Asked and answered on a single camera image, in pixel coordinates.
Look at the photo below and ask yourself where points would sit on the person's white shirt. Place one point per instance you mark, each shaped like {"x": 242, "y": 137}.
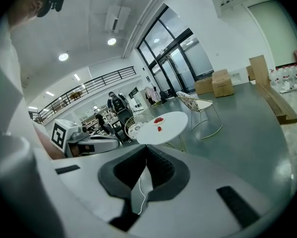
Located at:
{"x": 7, "y": 71}

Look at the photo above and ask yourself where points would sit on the person's head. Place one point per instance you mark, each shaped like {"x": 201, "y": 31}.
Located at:
{"x": 24, "y": 6}

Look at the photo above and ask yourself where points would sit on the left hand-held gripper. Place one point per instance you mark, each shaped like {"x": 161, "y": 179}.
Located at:
{"x": 58, "y": 134}

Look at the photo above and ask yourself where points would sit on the brown animal figure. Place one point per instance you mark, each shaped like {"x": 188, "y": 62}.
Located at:
{"x": 75, "y": 95}

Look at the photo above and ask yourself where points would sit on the white plate of strawberries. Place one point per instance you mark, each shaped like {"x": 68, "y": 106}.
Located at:
{"x": 164, "y": 121}

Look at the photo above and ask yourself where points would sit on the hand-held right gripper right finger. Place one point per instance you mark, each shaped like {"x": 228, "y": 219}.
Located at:
{"x": 200, "y": 182}

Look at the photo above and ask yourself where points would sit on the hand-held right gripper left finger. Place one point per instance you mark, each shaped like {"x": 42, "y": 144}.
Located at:
{"x": 88, "y": 182}

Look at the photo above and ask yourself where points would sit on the floral chair cushion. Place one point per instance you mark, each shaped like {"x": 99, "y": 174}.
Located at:
{"x": 188, "y": 101}

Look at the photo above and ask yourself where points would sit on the white round table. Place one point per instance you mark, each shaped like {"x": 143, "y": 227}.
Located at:
{"x": 173, "y": 125}

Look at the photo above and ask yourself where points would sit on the round ceiling light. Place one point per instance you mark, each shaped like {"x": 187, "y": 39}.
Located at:
{"x": 63, "y": 56}
{"x": 111, "y": 41}

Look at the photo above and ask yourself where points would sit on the black balcony railing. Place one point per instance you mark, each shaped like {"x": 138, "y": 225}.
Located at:
{"x": 129, "y": 68}

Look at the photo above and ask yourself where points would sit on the small cardboard box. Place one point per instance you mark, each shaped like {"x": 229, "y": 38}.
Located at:
{"x": 250, "y": 73}

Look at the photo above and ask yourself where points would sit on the large cardboard box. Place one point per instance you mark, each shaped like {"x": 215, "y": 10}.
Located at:
{"x": 222, "y": 85}

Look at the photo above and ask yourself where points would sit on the black head-mounted camera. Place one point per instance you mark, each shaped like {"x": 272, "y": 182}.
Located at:
{"x": 59, "y": 0}

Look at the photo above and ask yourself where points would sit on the clothes rack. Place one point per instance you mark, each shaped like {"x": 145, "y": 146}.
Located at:
{"x": 150, "y": 95}

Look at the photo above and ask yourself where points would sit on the flat cardboard sheet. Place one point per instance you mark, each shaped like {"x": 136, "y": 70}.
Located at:
{"x": 259, "y": 71}

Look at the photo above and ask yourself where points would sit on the round floral cushion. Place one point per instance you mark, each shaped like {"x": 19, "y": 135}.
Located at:
{"x": 137, "y": 130}

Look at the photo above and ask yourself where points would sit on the row of water bottles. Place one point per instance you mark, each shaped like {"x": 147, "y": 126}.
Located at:
{"x": 284, "y": 77}

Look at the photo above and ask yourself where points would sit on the black backpack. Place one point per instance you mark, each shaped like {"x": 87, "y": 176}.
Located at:
{"x": 117, "y": 103}

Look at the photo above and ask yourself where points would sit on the black-framed glass door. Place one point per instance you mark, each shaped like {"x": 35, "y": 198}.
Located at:
{"x": 200, "y": 56}

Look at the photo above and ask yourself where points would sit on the black bag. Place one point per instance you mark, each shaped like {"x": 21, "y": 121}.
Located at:
{"x": 166, "y": 97}

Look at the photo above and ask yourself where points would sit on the ceiling air conditioner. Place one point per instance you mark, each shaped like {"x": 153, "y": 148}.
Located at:
{"x": 117, "y": 17}

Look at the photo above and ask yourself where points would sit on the person's left forearm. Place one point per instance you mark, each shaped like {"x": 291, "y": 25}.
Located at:
{"x": 49, "y": 147}

